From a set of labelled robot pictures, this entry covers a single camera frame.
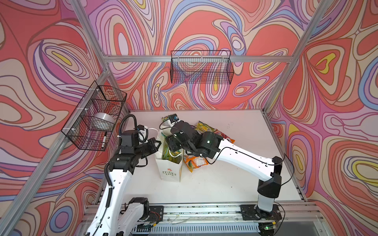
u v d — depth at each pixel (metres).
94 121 0.70
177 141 0.50
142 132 0.62
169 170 0.73
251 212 0.74
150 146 0.64
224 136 1.01
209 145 0.46
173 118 0.57
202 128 1.05
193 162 0.87
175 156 0.65
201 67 0.96
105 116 0.73
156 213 0.73
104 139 0.73
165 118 1.12
